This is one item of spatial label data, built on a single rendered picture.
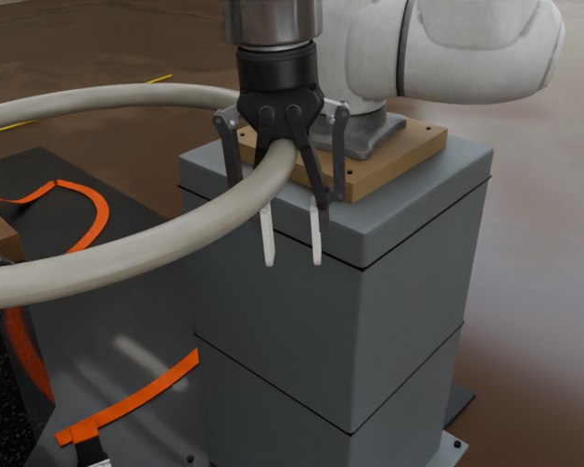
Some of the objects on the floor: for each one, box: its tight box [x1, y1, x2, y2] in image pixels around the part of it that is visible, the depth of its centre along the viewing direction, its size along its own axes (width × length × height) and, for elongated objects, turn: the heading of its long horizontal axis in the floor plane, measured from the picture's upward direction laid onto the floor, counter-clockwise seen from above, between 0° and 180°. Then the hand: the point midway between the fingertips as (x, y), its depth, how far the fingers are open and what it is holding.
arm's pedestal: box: [177, 134, 494, 467], centre depth 129 cm, size 50×50×80 cm
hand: (291, 233), depth 67 cm, fingers closed on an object, 4 cm apart
